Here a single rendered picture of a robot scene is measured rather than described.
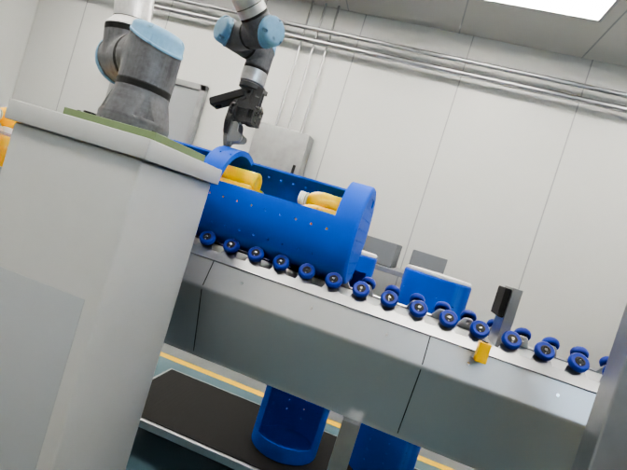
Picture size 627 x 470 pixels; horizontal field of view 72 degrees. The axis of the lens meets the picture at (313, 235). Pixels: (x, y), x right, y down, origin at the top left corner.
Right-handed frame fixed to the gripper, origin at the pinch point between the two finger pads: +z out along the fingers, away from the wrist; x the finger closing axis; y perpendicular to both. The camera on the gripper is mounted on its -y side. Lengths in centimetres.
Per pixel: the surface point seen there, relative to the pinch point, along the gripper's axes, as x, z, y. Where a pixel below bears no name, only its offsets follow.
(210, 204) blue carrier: -13.8, 17.6, 8.1
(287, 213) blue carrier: -14.3, 13.1, 29.8
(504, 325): -5, 23, 90
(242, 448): 42, 108, 25
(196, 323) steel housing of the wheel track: -10, 50, 13
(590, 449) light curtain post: -35, 36, 103
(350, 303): -12, 30, 52
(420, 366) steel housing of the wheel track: -14, 38, 73
